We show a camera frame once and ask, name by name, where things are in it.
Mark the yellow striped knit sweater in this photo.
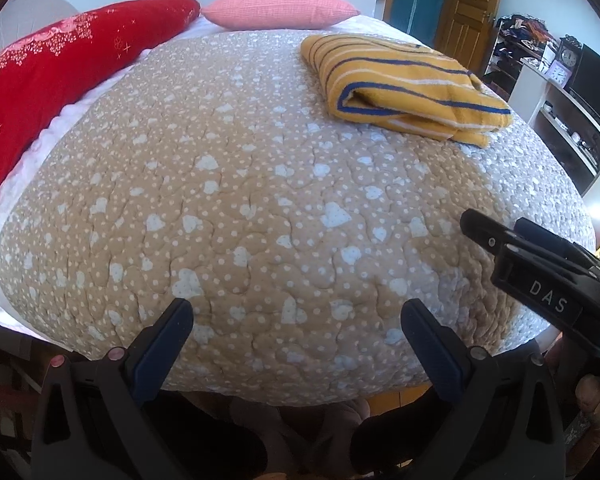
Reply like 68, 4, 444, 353
300, 34, 513, 148

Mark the pile of clothes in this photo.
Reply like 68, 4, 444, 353
496, 14, 558, 54

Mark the right hand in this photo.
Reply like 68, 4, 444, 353
545, 335, 600, 477

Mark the white shelf unit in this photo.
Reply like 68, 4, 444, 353
482, 24, 600, 195

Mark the black television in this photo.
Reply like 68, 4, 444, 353
568, 44, 600, 118

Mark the dark table clock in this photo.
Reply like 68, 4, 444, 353
546, 35, 582, 88

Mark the beige heart-pattern quilt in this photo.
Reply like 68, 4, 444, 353
0, 30, 595, 406

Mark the wooden door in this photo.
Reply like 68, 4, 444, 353
434, 0, 500, 76

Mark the red floral pillow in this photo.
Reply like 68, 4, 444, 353
0, 0, 200, 185

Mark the pink knit pillow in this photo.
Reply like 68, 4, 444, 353
200, 0, 360, 30

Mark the white round headboard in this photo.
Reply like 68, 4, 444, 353
0, 0, 79, 52

